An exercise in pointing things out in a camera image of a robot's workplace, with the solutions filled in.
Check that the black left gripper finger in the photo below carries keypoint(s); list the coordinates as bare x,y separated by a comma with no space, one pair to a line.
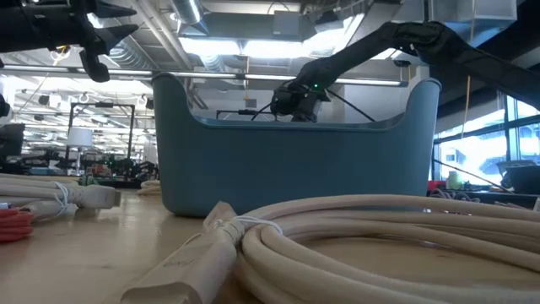
111,9
111,38

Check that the blue plastic bin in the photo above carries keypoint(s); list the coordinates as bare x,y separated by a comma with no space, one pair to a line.
295,169

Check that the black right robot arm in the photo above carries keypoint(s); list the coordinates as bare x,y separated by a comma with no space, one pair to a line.
443,46

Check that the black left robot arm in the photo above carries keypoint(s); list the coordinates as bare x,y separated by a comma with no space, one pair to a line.
12,25

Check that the white floor lamp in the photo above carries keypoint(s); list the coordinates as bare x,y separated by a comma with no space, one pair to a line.
79,137

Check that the black background screen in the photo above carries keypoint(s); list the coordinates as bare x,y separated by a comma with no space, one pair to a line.
10,141

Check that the small red box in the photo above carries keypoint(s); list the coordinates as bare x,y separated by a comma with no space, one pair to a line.
436,185

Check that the pale green jar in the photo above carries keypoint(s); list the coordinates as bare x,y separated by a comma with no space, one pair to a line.
455,180

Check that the low black rig frame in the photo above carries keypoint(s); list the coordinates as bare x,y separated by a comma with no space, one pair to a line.
244,112

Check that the tall black rig frame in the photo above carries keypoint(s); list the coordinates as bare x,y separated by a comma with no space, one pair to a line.
101,104

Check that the black table frame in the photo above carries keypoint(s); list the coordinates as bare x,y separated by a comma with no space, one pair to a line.
506,197

